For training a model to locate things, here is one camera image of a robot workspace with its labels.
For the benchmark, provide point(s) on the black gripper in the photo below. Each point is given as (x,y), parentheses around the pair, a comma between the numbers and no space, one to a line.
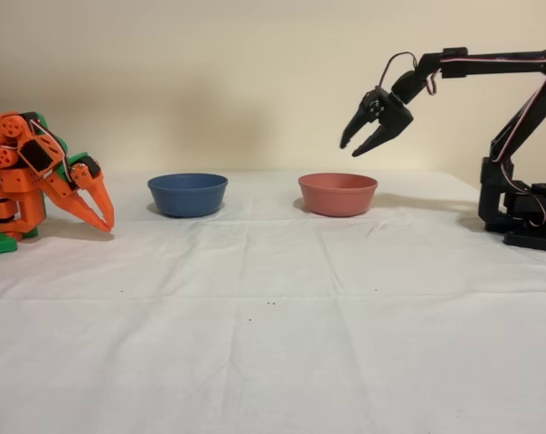
(392,118)

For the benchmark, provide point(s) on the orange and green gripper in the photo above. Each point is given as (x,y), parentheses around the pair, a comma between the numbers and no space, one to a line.
(61,192)

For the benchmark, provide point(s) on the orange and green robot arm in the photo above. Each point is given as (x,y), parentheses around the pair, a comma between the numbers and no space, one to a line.
(15,181)

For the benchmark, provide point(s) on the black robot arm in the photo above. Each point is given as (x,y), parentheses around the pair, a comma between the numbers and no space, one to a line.
(494,63)

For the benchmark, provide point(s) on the red bowl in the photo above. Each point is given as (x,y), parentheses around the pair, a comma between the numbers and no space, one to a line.
(338,196)

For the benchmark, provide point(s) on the blue bowl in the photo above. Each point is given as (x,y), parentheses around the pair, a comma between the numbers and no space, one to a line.
(187,199)

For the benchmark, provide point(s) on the white tablecloth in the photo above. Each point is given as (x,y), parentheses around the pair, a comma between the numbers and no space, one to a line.
(273,339)

